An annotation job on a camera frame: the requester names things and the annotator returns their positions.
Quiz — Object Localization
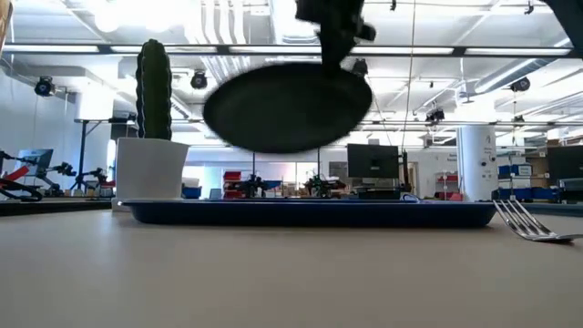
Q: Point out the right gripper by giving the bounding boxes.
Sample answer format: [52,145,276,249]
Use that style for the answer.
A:
[294,0,377,77]

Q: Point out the black round plate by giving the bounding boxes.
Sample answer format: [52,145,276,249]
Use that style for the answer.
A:
[202,62,373,155]

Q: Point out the silver metal fork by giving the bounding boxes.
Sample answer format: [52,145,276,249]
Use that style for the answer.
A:
[492,199,583,244]

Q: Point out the blue plastic tray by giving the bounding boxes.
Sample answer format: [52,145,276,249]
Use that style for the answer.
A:
[120,198,498,230]

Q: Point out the black monitor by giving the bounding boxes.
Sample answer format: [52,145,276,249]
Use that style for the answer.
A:
[346,143,401,180]

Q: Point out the red storage bins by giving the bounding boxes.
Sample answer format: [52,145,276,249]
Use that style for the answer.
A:
[222,170,243,200]

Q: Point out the white round column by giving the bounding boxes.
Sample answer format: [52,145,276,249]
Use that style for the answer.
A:
[456,125,500,202]

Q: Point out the green cactus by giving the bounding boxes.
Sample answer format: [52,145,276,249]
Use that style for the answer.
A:
[135,38,174,141]

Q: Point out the blue storage bins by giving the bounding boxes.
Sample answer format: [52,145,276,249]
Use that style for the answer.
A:
[496,163,534,179]

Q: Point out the white hexagonal plant pot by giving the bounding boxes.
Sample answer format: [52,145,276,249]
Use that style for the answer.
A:
[111,137,190,212]

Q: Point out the dark monitor beside shelves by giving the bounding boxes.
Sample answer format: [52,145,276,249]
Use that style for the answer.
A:
[546,145,583,181]

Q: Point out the small monitor with blue screen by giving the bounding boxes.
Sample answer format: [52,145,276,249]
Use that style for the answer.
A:
[16,149,55,173]

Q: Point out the black neighbouring table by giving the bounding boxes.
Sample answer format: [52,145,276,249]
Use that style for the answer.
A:
[0,197,113,218]

